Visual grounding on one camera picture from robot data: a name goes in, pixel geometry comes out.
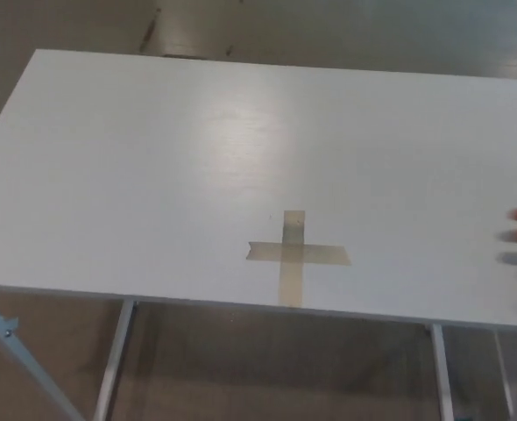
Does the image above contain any thin white table leg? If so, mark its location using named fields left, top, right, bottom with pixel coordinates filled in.
left=493, top=331, right=516, bottom=421

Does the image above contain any white metal table leg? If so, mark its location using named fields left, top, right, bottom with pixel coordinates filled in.
left=92, top=301, right=138, bottom=421
left=430, top=324, right=457, bottom=421

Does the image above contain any light blue metal frame bar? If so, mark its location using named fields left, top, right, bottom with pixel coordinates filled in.
left=0, top=290, right=88, bottom=421

